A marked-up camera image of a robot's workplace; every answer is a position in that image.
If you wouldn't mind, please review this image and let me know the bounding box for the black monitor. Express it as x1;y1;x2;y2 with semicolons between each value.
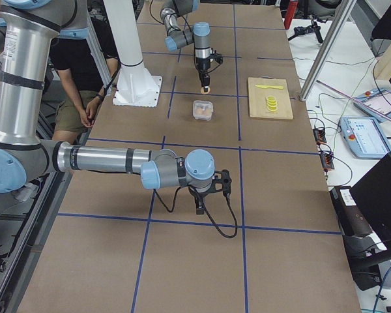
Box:
351;153;391;237

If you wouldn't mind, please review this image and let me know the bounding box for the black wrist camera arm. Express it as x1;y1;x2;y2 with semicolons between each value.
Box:
210;170;232;199
210;49;224;72

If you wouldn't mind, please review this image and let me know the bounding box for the teach pendant far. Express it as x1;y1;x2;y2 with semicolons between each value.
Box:
354;88;391;123

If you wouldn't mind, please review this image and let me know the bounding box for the clear plastic egg box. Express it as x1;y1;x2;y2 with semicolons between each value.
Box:
192;100;214;121

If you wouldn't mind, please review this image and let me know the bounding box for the teach pendant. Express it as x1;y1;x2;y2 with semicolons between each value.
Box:
354;88;391;123
340;116;391;159

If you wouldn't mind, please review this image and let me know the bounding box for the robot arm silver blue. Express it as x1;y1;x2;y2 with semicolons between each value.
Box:
160;1;213;94
0;1;217;207

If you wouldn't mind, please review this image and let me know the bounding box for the orange black electronics board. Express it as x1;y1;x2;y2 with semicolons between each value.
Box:
313;128;327;145

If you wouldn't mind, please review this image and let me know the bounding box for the wooden cutting board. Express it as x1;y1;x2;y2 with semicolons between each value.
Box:
248;77;293;120

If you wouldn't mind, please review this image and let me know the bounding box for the metal reacher grabber stick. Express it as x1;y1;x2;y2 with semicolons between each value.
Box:
319;80;391;128

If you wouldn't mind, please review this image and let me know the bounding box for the person in black shirt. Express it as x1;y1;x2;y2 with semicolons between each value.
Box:
48;16;119;144

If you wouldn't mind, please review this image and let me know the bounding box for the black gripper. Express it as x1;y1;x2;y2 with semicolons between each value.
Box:
188;185;210;215
195;57;211;88

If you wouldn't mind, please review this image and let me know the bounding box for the black tripod tool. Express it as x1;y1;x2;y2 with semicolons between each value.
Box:
288;16;325;44

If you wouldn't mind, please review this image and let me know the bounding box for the aluminium frame post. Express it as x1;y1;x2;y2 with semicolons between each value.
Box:
299;0;356;101

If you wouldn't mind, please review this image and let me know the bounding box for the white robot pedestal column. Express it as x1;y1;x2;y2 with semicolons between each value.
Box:
104;0;162;108

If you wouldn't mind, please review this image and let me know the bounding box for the red cylinder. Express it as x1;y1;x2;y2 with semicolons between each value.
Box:
283;0;298;30

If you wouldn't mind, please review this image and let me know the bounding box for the yellow plastic knife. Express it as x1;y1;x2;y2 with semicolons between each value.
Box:
255;84;284;90

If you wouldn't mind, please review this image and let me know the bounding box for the brown egg from bowl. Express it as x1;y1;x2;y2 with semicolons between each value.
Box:
201;86;211;95

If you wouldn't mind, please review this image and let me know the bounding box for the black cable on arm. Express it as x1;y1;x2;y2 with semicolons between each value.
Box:
152;185;239;239

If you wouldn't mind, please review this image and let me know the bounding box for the teach pendant near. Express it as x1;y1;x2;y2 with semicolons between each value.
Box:
340;116;391;159

